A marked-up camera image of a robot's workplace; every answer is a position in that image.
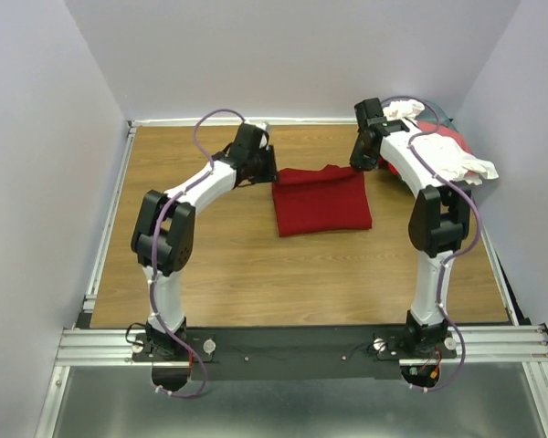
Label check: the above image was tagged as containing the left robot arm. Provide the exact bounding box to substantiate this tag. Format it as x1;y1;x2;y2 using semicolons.
131;145;278;360

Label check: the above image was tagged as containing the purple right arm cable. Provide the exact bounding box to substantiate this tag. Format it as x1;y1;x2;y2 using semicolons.
381;94;481;393

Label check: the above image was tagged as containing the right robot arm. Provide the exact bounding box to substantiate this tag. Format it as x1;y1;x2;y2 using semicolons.
350;129;470;358

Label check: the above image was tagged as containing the aluminium frame extrusion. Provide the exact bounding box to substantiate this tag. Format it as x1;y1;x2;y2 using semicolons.
56;326;548;366

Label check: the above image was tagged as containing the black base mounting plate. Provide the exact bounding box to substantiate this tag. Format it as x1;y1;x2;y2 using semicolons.
125;324;460;394

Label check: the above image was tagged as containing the white t shirt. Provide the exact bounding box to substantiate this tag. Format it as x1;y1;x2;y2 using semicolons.
381;98;499;191

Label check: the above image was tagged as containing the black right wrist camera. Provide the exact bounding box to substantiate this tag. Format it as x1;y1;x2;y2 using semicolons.
354;98;385;131

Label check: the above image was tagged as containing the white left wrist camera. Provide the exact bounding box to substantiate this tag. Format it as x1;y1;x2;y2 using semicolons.
247;121;271;134

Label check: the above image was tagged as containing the dark red t shirt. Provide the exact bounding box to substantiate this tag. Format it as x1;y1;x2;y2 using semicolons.
271;164;373;237

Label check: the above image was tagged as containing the pink t shirt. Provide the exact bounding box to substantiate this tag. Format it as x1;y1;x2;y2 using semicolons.
416;120;472;153

